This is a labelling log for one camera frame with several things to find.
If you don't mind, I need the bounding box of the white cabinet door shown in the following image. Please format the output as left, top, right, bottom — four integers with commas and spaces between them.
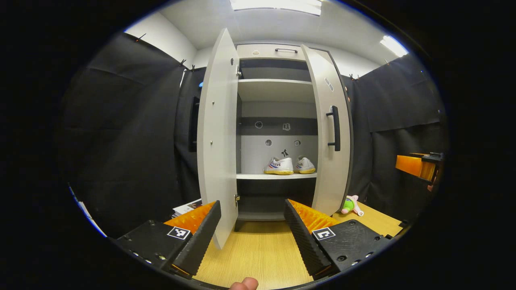
300, 43, 354, 218
196, 27, 241, 250

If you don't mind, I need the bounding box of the white and grey shoe cabinet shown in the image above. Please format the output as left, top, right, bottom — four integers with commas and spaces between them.
235, 42, 319, 222

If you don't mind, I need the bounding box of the large ceiling light panel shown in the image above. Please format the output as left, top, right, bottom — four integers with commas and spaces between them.
230, 0, 323, 16

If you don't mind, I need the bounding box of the small ceiling light panel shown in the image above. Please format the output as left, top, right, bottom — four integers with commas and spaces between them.
379, 35, 410, 58

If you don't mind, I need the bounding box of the white canvas shoe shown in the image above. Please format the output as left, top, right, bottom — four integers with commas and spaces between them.
264, 156, 294, 175
293, 155, 316, 174

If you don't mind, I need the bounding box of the pink and green plush toy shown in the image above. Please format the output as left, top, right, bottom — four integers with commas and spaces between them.
341, 195, 364, 217

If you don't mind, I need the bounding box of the white cabinet drawer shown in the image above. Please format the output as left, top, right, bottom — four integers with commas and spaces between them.
236, 43, 307, 62

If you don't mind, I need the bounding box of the stack of booklets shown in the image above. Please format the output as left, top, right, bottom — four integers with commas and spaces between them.
173, 199, 203, 218

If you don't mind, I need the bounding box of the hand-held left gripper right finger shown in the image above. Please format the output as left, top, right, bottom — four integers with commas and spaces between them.
283, 199, 393, 279

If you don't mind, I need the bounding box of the black door handle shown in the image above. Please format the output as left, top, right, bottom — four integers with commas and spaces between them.
189, 96, 200, 153
326, 106, 341, 152

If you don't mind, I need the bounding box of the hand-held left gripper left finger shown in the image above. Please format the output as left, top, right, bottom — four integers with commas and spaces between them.
111, 201, 222, 278

